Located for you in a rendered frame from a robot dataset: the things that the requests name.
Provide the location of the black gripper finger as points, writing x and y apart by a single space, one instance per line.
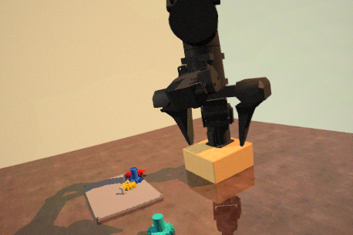
184 120
245 112

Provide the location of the yellow gear with black stripe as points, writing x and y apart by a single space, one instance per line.
128 186

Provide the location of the blue gear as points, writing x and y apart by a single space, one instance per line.
134 175

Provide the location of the teal gear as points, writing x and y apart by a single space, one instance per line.
160 227

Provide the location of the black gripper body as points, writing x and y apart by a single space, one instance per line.
247 90

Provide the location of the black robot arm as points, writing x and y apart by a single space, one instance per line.
195 23

